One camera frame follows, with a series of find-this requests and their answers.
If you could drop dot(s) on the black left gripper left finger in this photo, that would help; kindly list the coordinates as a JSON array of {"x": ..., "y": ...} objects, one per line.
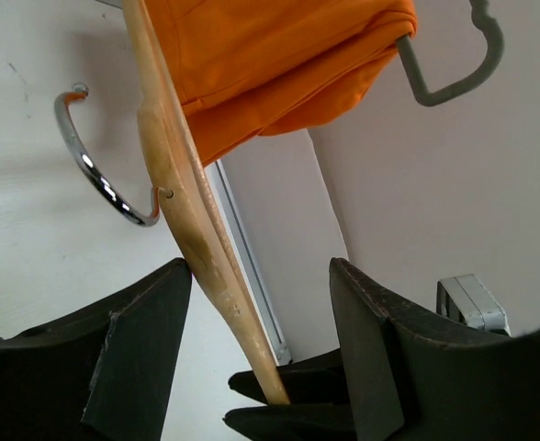
[{"x": 104, "y": 372}]

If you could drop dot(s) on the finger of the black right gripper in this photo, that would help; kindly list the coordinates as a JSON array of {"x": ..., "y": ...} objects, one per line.
[
  {"x": 320, "y": 379},
  {"x": 295, "y": 422}
]

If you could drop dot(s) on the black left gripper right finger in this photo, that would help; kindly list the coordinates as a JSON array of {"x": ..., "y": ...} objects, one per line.
[{"x": 412, "y": 374}]

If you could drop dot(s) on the wooden hanger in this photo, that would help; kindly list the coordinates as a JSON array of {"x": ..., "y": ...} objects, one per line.
[{"x": 181, "y": 194}]

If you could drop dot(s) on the orange hanging garment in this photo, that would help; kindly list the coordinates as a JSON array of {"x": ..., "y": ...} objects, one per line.
[{"x": 245, "y": 68}]

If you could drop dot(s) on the metal table edge rail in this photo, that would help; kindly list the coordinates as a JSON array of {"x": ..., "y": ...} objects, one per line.
[{"x": 246, "y": 259}]

